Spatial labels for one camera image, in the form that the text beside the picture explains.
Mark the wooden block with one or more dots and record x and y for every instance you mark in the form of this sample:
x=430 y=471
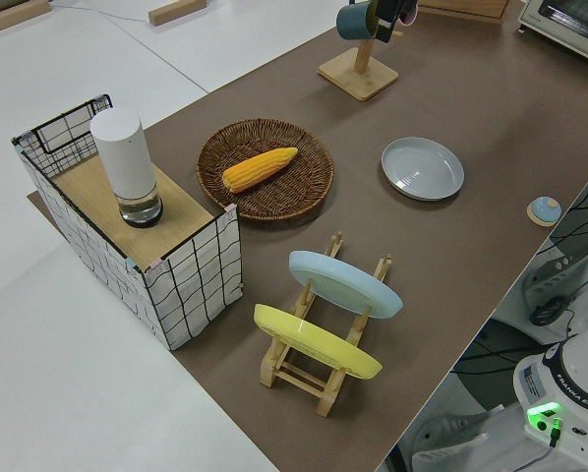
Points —
x=11 y=15
x=176 y=11

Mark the gray ceramic plate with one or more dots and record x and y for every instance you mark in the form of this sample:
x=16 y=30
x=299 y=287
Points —
x=422 y=169

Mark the pink mug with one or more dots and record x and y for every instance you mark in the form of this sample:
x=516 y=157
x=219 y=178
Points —
x=410 y=16

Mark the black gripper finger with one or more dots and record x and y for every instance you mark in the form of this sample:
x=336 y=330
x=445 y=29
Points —
x=384 y=30
x=399 y=9

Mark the wooden mug tree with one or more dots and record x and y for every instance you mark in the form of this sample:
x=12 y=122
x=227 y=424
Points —
x=360 y=76

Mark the wooden cabinet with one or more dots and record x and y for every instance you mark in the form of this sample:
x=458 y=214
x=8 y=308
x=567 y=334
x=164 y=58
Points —
x=466 y=7

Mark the white toaster oven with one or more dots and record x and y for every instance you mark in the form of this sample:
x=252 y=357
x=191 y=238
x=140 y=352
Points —
x=564 y=22

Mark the light blue plate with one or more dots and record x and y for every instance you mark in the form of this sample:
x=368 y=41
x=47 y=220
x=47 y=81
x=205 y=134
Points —
x=343 y=282

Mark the wooden dish rack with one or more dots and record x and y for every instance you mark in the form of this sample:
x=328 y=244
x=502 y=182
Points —
x=299 y=378

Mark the yellow plate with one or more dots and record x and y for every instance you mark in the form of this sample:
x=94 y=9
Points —
x=313 y=339

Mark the white cylinder bottle glass base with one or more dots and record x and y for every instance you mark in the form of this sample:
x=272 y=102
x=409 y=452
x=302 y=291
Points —
x=124 y=157

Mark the teal mug yellow inside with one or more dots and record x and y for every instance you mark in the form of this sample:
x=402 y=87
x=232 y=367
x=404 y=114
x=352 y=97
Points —
x=350 y=22

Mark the brown table mat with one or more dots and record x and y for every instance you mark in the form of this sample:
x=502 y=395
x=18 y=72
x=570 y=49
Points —
x=446 y=270

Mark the yellow corn cob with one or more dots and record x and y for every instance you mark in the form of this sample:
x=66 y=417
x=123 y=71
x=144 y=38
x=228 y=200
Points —
x=257 y=169

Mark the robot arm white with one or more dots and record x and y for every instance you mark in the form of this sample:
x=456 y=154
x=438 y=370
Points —
x=584 y=373

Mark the round wicker basket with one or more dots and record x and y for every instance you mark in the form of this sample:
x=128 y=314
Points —
x=274 y=199

